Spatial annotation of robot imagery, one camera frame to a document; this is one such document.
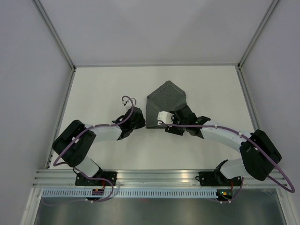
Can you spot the white slotted cable duct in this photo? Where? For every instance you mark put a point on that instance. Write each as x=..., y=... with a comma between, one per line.
x=132, y=192

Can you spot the right aluminium frame post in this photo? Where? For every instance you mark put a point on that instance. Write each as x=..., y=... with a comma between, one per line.
x=263, y=23

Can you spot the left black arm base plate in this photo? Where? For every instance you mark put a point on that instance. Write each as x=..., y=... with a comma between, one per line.
x=103, y=178

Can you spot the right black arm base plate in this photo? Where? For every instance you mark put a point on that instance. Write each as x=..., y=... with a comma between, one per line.
x=212, y=179

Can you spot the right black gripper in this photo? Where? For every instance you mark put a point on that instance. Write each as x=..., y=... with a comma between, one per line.
x=173, y=130

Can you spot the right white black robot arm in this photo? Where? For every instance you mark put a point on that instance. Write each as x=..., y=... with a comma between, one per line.
x=258, y=155

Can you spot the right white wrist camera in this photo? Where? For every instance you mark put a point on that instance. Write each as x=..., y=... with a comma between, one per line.
x=164, y=117

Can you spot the left aluminium frame post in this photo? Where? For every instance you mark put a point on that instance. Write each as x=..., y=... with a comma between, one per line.
x=46, y=19

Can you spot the aluminium frame post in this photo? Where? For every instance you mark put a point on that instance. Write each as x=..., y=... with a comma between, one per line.
x=46, y=19
x=263, y=23

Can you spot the grey cloth napkin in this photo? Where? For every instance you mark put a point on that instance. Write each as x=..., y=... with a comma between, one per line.
x=165, y=98

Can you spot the aluminium front rail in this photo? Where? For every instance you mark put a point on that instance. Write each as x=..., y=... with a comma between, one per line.
x=66, y=178

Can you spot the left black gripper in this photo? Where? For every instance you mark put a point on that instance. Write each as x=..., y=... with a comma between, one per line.
x=142, y=122

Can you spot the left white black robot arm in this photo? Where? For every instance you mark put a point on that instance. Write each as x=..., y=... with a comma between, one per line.
x=75, y=141

